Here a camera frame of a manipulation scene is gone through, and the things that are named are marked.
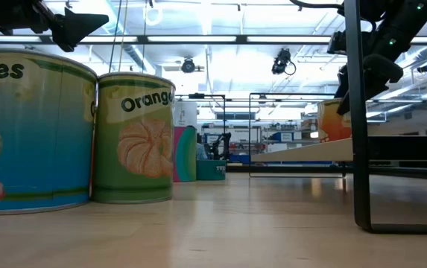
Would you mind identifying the wooden shelf with black frame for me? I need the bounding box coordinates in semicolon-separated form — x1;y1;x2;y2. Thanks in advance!
249;0;427;235

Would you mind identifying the round black ceiling fixture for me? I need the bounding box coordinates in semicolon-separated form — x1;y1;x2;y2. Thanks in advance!
180;57;206;74

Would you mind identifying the green oranges can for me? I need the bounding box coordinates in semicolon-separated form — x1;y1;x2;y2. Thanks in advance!
92;71;177;205

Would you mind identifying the short teal tuna can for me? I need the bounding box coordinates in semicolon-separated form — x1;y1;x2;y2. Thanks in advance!
196;159;228;182

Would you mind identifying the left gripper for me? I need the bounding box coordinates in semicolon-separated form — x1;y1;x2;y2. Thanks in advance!
0;0;110;54

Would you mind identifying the black overhead camera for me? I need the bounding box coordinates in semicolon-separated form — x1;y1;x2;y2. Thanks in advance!
271;47;297;77

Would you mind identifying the blue storage bin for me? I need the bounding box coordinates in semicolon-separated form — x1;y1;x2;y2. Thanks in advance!
272;132;294;144

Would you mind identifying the orange and cream dotted can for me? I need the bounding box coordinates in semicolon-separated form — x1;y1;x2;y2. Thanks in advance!
316;98;352;144

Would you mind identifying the black aluminium rig frame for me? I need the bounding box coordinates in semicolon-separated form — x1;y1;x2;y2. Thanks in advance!
0;33;427;182

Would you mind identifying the white cylinder container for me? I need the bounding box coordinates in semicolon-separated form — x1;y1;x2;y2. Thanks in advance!
174;100;198;128

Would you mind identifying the blue cherries can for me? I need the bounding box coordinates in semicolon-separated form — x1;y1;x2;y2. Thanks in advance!
0;47;99;216

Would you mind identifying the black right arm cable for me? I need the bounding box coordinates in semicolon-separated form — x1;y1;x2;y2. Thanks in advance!
288;0;345;11

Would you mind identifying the person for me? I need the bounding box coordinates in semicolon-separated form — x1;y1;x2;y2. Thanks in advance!
196;142;209;161

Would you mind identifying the pink and teal can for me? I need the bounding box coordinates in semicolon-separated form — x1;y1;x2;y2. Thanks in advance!
173;125;198;183

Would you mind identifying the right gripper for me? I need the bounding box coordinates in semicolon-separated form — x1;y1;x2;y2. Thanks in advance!
326;29;405;116

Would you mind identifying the thin black background frame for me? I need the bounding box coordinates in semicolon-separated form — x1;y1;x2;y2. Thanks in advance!
175;92;227;162

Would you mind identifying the white hanging cable loop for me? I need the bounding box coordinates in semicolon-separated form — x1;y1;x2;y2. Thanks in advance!
144;0;164;27

